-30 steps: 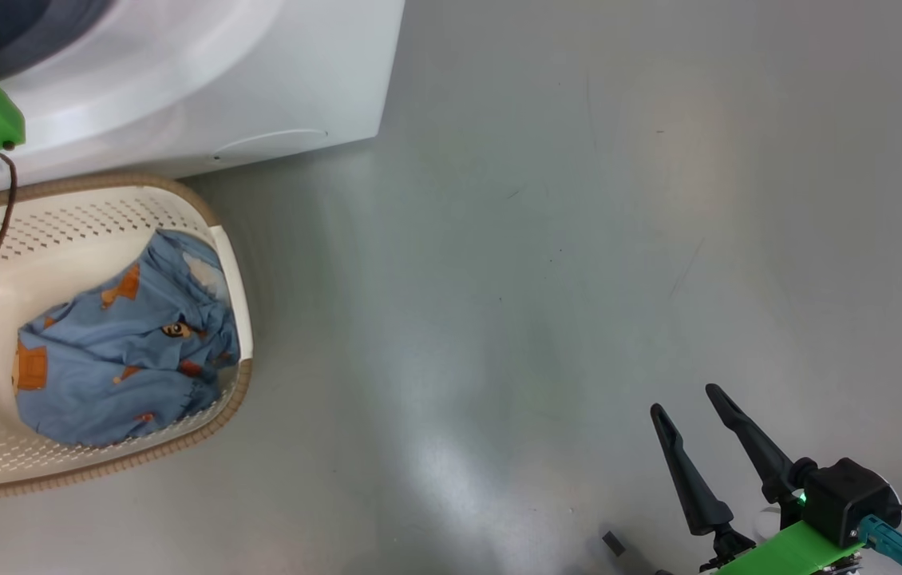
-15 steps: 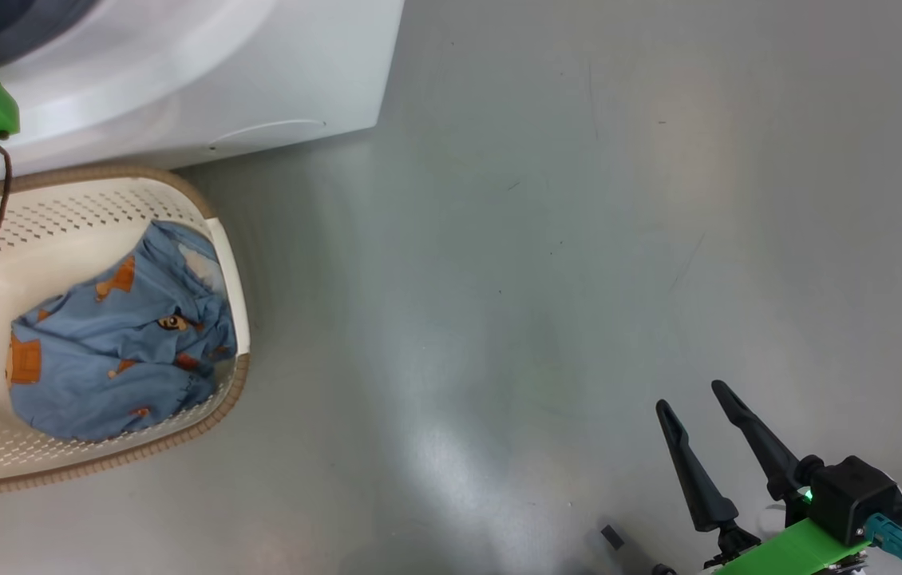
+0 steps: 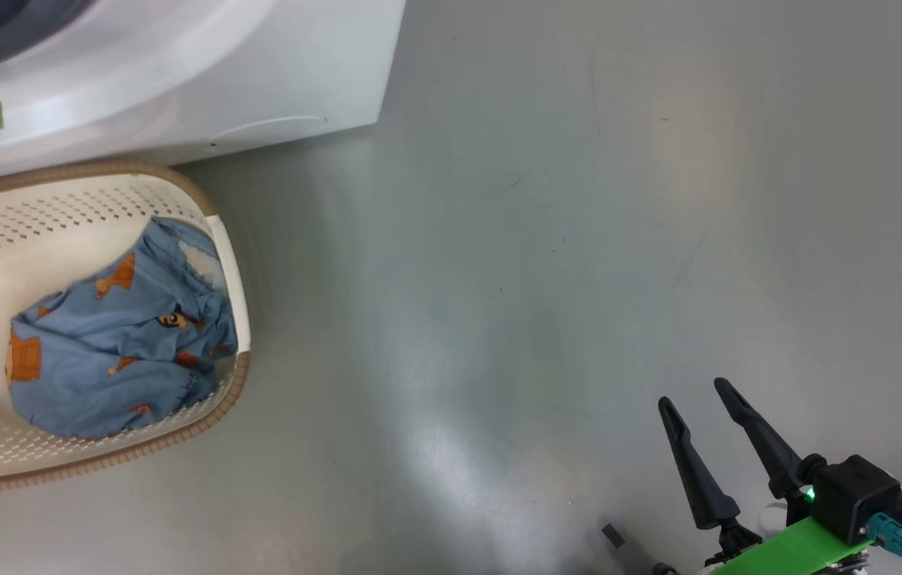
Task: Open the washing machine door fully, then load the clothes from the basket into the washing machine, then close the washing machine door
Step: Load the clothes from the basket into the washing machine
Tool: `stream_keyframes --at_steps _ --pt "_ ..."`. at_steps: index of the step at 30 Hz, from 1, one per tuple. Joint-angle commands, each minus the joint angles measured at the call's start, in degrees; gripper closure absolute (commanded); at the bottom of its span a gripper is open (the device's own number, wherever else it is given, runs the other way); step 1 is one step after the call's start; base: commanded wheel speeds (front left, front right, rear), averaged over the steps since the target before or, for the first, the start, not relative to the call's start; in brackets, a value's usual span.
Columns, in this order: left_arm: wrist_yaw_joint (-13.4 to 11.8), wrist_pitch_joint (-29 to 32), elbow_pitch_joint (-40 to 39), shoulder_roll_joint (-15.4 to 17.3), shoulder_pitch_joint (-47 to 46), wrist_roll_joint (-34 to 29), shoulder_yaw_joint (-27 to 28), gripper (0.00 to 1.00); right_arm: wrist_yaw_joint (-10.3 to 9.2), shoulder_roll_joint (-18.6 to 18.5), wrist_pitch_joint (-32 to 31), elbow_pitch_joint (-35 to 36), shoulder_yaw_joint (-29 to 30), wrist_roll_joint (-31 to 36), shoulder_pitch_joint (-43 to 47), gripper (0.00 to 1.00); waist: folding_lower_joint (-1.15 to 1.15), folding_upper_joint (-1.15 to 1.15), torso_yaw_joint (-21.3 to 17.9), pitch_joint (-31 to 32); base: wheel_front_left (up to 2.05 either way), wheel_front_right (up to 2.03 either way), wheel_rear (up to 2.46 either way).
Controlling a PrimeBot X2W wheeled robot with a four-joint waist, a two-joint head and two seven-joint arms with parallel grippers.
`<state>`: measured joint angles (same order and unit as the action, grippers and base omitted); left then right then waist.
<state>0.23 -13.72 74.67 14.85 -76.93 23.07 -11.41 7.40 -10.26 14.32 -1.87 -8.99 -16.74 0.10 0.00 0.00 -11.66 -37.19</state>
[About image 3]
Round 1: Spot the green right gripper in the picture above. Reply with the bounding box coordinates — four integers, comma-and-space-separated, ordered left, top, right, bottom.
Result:
658, 378, 875, 575

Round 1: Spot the blue cartoon print garment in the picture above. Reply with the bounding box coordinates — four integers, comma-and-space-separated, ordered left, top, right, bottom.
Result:
6, 217, 238, 440

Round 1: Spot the white front-load washing machine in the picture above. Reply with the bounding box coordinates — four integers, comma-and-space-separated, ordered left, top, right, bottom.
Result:
0, 0, 406, 180

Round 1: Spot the cream perforated basket brown rim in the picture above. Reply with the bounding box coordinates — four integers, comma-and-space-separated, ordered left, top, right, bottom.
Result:
0, 160, 251, 494

